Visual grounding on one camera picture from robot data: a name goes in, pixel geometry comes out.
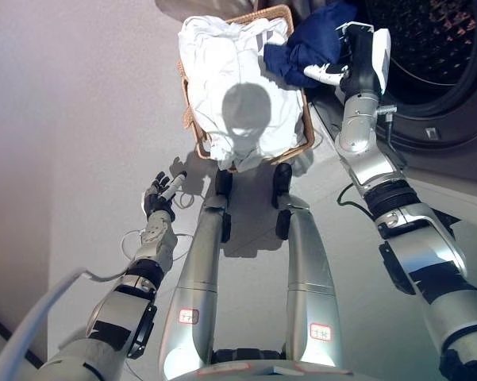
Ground silver right robot leg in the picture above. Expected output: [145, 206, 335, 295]
[275, 194, 344, 368]

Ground black left robot foot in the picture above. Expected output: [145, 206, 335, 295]
[214, 169, 233, 198]

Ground black right robot foot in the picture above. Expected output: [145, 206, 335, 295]
[271, 162, 294, 210]

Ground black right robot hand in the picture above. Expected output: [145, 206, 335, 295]
[303, 21, 392, 96]

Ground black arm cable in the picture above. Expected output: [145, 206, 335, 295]
[337, 182, 376, 217]

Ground thin white wire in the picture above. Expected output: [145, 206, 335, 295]
[121, 190, 195, 263]

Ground grey front-load washing machine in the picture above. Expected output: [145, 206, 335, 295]
[289, 0, 477, 187]

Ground white crumpled clothes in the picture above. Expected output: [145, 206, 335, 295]
[177, 14, 307, 172]

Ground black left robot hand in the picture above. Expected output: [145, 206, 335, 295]
[142, 170, 188, 221]

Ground white flat cable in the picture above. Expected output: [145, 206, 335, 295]
[0, 267, 128, 381]

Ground black robot foot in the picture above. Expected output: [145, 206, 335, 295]
[214, 169, 233, 198]
[271, 162, 294, 210]

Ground dark blue garment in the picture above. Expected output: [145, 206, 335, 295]
[263, 2, 358, 88]

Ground woven wicker laundry basket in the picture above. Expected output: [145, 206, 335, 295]
[176, 4, 316, 172]

